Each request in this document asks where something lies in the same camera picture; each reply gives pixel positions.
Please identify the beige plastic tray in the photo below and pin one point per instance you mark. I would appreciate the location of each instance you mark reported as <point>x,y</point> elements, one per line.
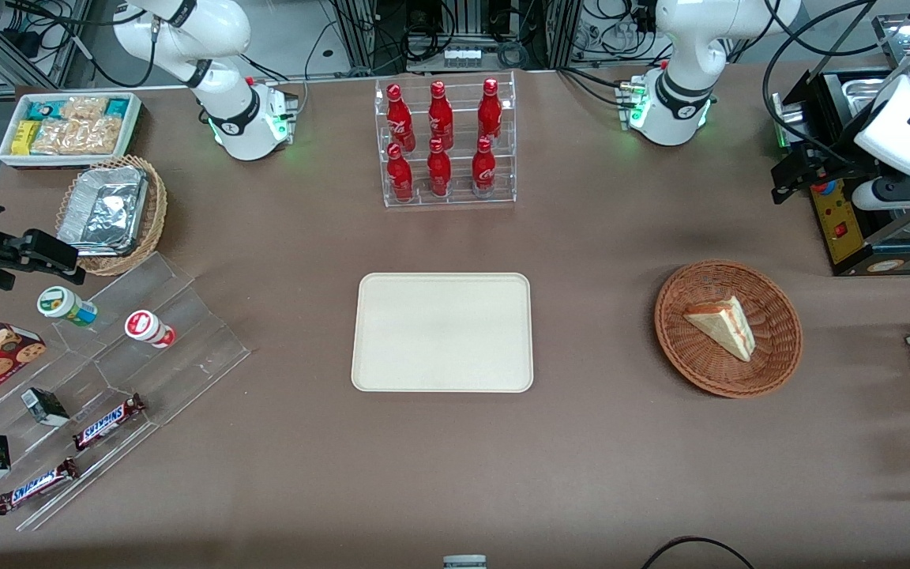
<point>442,332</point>

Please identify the aluminium foil container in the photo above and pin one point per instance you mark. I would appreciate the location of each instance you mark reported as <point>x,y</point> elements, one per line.
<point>119,174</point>
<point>103,221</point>

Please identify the white power strip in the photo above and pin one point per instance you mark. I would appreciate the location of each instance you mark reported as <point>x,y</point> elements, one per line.
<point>461,57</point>

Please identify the yellow snack packet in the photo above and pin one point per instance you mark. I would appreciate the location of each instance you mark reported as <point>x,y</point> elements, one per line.
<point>24,137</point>

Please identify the red cola bottle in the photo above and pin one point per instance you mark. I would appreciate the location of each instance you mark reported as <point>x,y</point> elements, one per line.
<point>483,170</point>
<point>400,178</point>
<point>441,118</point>
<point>490,114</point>
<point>439,174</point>
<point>400,122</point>

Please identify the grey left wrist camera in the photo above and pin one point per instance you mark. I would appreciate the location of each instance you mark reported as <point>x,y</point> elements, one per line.
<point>905,188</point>

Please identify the red lidded yogurt cup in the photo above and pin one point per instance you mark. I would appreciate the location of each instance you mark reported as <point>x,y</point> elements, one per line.
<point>148,327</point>

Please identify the small clear cracker pack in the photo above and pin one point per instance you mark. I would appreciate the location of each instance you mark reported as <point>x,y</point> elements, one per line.
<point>84,109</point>

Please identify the light wicker basket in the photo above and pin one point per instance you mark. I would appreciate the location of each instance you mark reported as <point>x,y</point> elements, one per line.
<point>151,229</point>

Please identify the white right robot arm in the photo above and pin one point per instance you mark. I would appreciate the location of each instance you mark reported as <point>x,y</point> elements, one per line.
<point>242,118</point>

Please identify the green lidded yogurt cup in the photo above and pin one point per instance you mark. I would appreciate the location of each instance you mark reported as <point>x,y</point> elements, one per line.
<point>64,305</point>

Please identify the clear acrylic tiered display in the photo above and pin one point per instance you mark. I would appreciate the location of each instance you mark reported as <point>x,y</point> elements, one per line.
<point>186,348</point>

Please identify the clear acrylic bottle rack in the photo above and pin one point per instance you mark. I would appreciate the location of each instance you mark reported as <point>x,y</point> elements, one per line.
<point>445,170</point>

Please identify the large clear cracker pack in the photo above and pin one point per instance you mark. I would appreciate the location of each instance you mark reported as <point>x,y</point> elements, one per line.
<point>76,137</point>

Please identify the triangular sandwich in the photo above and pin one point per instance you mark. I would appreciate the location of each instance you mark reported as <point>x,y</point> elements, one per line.
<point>727,325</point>

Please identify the white snack bin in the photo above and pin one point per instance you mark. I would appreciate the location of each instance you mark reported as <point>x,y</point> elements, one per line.
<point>6,154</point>

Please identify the steel food pan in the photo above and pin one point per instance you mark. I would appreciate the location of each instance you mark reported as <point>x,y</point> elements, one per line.
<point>870,95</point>

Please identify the snickers chocolate bar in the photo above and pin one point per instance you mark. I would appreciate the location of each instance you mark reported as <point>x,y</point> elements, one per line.
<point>107,421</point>
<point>36,487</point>

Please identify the teal snack packet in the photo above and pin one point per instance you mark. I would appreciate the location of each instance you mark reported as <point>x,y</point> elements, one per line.
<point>46,109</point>
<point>117,107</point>

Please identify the small white grey object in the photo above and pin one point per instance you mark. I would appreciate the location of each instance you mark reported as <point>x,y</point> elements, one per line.
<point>464,562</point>

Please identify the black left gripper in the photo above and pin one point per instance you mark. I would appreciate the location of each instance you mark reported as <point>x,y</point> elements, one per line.
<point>840,150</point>

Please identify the brown wicker basket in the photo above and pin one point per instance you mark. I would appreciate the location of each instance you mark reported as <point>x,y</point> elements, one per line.
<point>708,363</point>

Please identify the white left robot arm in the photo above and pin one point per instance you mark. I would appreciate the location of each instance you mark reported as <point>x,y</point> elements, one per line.
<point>676,95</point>

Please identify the black hot food display case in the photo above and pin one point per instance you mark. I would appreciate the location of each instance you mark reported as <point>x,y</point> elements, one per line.
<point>842,229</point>

